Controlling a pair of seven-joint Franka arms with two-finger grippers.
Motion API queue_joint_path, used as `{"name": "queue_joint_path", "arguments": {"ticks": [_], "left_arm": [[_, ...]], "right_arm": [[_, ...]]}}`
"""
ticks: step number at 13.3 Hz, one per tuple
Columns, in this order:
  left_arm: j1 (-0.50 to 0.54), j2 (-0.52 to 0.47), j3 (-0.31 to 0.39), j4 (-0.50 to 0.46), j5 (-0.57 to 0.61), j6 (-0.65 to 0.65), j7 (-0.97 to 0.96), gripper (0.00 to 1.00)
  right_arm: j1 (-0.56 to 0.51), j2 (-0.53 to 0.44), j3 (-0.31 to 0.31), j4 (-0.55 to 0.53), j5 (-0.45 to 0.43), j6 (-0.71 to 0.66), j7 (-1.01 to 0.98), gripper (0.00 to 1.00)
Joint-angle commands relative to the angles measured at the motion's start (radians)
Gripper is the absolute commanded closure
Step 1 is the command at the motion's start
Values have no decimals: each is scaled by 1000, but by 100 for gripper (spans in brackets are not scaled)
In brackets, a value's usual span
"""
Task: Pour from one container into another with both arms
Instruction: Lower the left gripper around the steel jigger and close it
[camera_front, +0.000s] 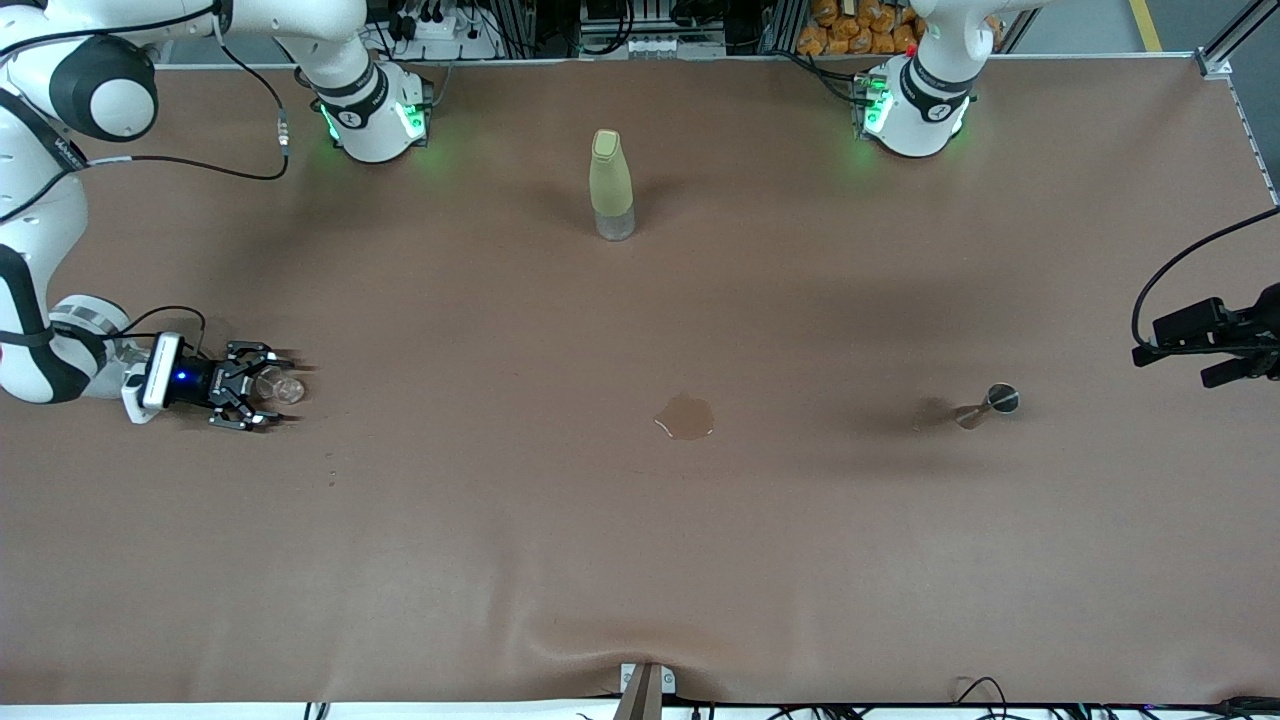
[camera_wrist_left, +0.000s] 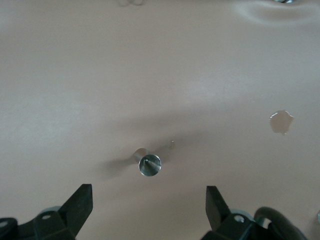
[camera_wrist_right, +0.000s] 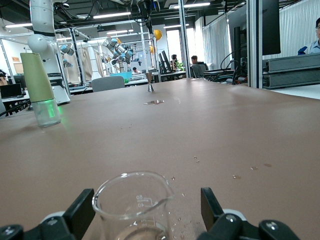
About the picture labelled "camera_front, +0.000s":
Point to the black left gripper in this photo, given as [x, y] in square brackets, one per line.
[1262, 329]

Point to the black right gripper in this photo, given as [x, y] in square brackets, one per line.
[203, 382]

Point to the clear glass measuring beaker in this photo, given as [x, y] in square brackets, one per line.
[285, 388]

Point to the metal double jigger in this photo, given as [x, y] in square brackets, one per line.
[1003, 399]

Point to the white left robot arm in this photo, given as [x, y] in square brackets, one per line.
[915, 125]

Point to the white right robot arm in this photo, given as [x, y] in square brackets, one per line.
[40, 200]

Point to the white power strip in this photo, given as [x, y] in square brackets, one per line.
[470, 45]

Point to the green bottle with clear base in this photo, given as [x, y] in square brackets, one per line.
[611, 180]

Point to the brown table cover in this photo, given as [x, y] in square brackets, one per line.
[640, 550]

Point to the brown liquid puddle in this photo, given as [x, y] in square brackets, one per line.
[686, 418]

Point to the orange snack bag pile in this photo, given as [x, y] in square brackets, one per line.
[850, 30]

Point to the aluminium frame post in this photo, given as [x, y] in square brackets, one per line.
[1215, 62]

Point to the metal table edge bracket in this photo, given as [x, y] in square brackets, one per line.
[645, 690]

